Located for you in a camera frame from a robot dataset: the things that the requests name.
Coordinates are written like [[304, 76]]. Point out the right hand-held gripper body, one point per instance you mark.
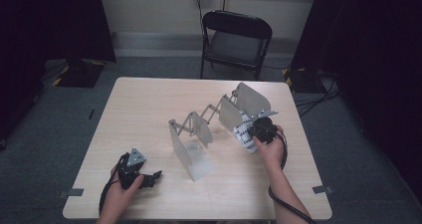
[[263, 131]]

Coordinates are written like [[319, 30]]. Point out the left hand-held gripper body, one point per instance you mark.
[[131, 171]]

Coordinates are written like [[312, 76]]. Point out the white towel with black pattern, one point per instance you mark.
[[244, 134]]

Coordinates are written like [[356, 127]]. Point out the grey metal expandable rack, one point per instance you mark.
[[185, 144]]

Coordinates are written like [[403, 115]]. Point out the person's right hand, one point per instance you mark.
[[273, 151]]

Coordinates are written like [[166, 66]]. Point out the person's left hand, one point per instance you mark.
[[116, 200]]

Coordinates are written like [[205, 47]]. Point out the black stand base yellow tape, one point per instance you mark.
[[81, 74], [300, 81]]

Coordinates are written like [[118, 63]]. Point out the grey tape strip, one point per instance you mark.
[[71, 192], [322, 189]]

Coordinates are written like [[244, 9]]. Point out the black folding chair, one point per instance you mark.
[[237, 44]]

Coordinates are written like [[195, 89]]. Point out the black curtain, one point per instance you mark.
[[49, 25], [371, 51]]

